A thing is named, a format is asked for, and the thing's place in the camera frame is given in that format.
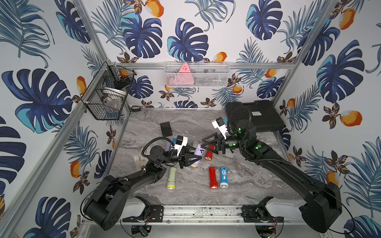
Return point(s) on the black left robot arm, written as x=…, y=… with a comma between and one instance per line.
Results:
x=111, y=201

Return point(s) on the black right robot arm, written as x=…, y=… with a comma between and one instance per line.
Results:
x=322, y=201

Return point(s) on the clear mesh wall tray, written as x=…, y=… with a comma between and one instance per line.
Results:
x=206, y=74

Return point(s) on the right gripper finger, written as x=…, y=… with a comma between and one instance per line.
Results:
x=213, y=138
x=215, y=148

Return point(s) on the black tape roll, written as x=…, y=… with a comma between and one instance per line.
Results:
x=135, y=108

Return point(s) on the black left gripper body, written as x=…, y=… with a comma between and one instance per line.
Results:
x=181, y=158

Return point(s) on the blue flashlight front right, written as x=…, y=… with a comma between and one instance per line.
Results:
x=224, y=181

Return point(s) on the large black tool case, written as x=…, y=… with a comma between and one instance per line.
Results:
x=264, y=116

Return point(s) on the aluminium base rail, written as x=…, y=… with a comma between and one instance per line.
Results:
x=277, y=212

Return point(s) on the white work glove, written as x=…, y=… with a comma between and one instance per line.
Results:
x=140, y=162

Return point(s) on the pink triangle item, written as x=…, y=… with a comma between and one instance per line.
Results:
x=184, y=76

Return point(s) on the red flashlight front row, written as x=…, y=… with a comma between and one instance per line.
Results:
x=212, y=176

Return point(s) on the black wire basket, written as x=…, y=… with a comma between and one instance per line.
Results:
x=108, y=92

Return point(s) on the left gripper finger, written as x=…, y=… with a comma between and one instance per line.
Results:
x=190, y=150
x=189, y=160

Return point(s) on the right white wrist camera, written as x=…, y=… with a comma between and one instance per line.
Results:
x=219, y=123

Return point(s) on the small black box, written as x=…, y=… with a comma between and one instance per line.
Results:
x=166, y=129

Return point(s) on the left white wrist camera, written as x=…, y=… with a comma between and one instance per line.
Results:
x=179, y=143

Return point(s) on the purple flashlight front row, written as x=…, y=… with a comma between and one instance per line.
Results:
x=199, y=151

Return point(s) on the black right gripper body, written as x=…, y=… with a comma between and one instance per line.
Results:
x=232, y=143

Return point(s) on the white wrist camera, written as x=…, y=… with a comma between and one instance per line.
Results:
x=179, y=143
x=219, y=123

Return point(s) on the green flashlight back row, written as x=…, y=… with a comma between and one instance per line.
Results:
x=195, y=144

